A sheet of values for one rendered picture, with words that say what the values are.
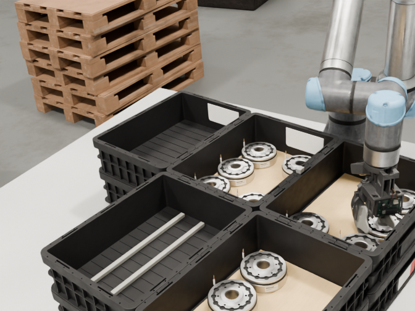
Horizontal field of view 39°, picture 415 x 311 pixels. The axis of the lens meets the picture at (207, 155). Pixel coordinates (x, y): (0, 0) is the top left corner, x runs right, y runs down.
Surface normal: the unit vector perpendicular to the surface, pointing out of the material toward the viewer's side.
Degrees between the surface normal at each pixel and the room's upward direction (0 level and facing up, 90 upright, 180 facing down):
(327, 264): 90
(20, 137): 0
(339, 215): 0
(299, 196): 90
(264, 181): 0
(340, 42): 36
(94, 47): 90
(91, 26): 90
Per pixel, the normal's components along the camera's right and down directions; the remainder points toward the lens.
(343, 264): -0.64, 0.43
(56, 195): -0.07, -0.86
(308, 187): 0.76, 0.29
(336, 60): -0.17, -0.39
